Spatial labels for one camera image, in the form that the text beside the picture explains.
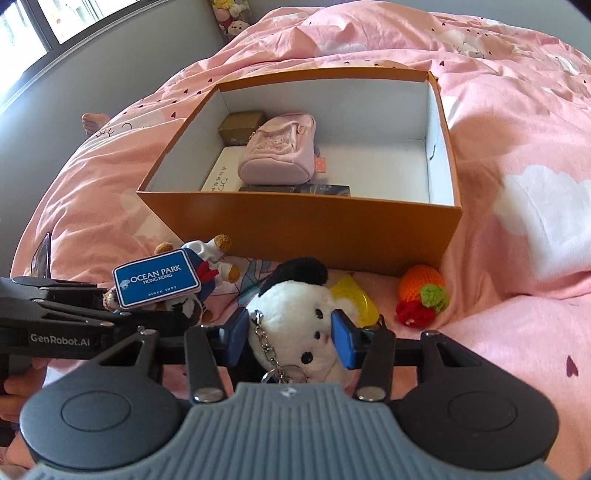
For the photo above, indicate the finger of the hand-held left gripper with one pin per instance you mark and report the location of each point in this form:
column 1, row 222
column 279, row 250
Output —
column 78, row 311
column 64, row 291

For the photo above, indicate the brown bear plush toy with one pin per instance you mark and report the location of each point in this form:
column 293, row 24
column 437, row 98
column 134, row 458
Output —
column 217, row 258

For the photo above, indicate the plush toy pile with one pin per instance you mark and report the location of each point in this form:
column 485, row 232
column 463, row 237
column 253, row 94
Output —
column 233, row 21

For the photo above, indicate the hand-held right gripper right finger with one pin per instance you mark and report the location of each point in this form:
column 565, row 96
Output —
column 342, row 337

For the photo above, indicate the window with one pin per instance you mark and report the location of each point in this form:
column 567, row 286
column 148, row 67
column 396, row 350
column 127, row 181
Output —
column 51, row 18

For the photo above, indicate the pink mini backpack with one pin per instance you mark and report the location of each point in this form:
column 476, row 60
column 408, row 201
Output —
column 277, row 147

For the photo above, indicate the yellow plastic toy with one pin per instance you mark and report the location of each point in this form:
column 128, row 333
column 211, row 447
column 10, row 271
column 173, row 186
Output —
column 353, row 295

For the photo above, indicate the pink printed blanket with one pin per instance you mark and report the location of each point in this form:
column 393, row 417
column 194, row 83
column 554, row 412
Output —
column 508, row 138

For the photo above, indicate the person's bare foot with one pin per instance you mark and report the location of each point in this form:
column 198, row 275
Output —
column 94, row 123

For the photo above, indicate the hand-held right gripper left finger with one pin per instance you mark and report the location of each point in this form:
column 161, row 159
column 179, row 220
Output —
column 239, row 334

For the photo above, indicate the small brown cardboard box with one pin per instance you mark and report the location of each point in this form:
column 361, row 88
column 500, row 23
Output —
column 238, row 127

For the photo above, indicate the white flat box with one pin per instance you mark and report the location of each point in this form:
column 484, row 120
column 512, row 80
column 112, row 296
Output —
column 221, row 173

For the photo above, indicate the large orange cardboard box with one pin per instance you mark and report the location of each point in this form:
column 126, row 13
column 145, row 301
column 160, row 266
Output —
column 300, row 230

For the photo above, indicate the orange crochet fruit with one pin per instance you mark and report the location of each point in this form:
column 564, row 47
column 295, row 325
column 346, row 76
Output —
column 422, row 288

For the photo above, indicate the blue rectangular tag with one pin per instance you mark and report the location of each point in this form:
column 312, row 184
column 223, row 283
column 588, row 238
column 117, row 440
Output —
column 157, row 279

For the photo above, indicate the person's left hand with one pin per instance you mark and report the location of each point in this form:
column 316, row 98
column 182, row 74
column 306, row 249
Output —
column 21, row 392

